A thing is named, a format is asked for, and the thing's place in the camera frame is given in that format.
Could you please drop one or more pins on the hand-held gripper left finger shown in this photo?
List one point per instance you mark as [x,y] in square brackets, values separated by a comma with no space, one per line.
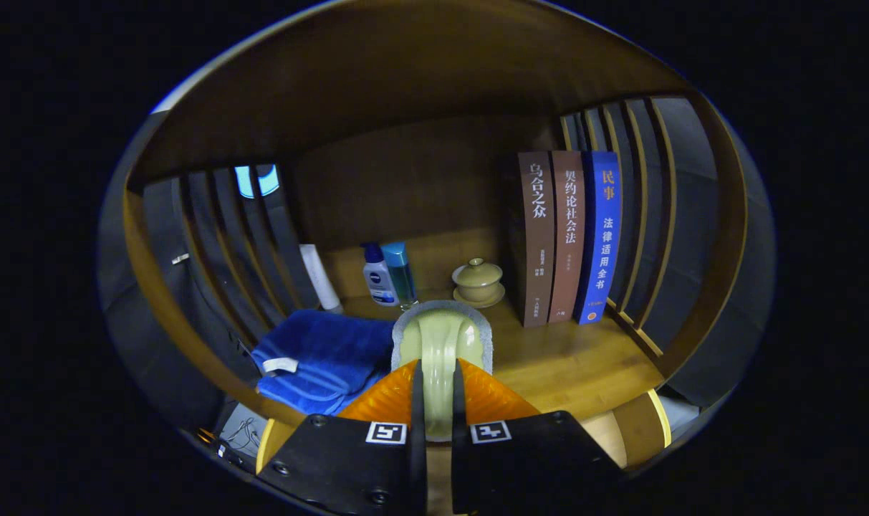
[418,444]

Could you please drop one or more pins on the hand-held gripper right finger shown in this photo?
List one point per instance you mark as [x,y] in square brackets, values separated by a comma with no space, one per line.
[459,444]

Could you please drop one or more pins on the wooden countertop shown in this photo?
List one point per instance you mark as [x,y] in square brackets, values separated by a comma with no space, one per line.
[563,365]

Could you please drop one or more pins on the wooden cabinet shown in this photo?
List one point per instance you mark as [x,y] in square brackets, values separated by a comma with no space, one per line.
[405,86]

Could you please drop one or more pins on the blue towel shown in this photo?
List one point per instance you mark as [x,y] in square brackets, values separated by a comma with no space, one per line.
[327,351]

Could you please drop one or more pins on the beige saucer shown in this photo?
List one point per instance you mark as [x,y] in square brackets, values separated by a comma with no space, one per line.
[488,302]

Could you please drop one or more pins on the white lotion bottle blue cap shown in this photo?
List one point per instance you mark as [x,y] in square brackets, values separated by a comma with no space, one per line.
[380,283]

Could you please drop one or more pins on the beige lidded teacup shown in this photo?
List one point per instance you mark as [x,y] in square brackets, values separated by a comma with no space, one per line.
[477,278]

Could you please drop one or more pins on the teal bottle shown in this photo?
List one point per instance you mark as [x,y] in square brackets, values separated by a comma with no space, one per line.
[404,276]

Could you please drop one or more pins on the white tube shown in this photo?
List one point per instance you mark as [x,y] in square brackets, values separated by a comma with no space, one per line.
[318,276]

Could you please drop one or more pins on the dark brown book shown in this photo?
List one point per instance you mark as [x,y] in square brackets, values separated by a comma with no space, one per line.
[536,236]

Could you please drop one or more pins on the reddish brown book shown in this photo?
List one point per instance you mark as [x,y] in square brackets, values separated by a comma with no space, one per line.
[567,236]

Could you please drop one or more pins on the blue book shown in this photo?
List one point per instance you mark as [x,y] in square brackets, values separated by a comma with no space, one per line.
[600,236]

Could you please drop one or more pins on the small metal clip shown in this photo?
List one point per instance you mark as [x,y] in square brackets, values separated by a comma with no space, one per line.
[180,258]

